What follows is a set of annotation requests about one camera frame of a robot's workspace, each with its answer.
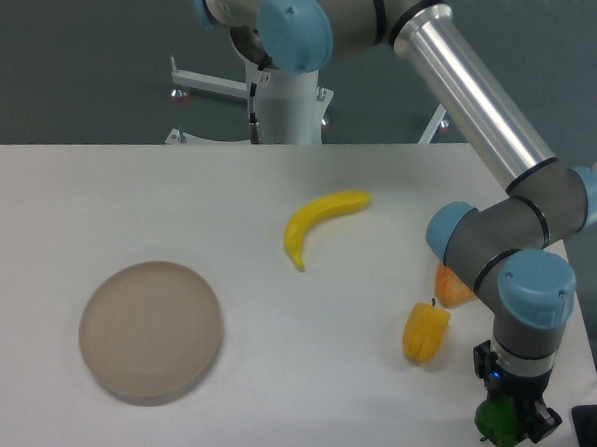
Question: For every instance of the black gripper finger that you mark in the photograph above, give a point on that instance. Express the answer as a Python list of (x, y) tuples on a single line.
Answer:
[(537, 420)]

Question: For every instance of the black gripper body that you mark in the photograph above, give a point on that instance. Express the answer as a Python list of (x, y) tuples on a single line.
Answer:
[(525, 392)]

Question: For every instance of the green toy pepper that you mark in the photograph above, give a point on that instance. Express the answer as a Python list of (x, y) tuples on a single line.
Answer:
[(497, 421)]

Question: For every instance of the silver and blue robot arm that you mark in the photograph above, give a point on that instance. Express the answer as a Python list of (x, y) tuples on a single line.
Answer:
[(500, 253)]

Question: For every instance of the yellow toy pepper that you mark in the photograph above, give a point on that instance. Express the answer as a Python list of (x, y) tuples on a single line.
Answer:
[(424, 331)]

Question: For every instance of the beige round plate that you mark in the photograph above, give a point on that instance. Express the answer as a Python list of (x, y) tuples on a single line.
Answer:
[(151, 332)]

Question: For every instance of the black device at table edge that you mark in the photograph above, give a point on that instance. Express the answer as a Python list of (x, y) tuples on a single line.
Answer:
[(585, 424)]

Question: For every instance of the orange toy fruit slice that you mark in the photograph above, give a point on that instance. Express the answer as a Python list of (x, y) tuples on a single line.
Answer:
[(449, 289)]

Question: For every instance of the yellow toy banana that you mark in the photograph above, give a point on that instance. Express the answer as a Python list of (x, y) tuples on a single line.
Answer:
[(312, 214)]

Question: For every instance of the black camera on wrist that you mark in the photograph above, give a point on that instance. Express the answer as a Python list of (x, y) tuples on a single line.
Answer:
[(484, 360)]

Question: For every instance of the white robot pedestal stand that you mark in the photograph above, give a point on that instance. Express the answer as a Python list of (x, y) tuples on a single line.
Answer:
[(282, 108)]

